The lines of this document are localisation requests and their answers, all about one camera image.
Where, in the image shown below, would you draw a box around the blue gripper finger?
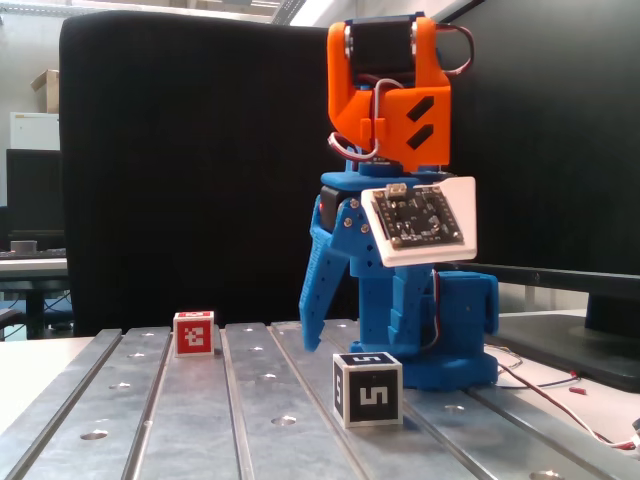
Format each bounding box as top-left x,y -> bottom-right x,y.
298,198 -> 385,353
352,263 -> 405,355

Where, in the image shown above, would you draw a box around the dark keyboard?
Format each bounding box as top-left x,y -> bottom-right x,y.
0,248 -> 69,260

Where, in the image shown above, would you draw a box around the cardboard box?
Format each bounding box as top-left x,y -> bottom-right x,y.
29,68 -> 61,114

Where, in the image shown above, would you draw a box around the white background desk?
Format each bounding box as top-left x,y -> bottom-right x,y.
0,257 -> 71,331

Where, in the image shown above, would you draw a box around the black cube with number five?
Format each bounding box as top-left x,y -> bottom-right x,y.
332,351 -> 404,430

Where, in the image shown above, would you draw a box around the red and white wires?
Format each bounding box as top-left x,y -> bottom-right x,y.
487,344 -> 640,451

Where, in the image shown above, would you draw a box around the aluminium slotted base plate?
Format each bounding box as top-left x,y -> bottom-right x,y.
0,319 -> 640,480

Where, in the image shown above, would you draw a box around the red cube with white pattern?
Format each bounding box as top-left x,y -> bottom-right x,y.
173,310 -> 216,359

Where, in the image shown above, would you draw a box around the ceiling light fixture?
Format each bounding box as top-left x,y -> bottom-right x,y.
272,0 -> 307,25

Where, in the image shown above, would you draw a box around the black Dell monitor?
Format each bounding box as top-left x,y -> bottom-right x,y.
433,0 -> 640,394

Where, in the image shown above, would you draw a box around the white camera mount with board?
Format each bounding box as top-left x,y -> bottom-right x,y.
360,176 -> 479,267

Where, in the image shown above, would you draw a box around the black background monitor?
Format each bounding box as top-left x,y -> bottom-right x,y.
5,148 -> 66,236

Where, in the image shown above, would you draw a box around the blue gripper body with servo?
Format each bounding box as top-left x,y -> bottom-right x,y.
318,168 -> 454,232

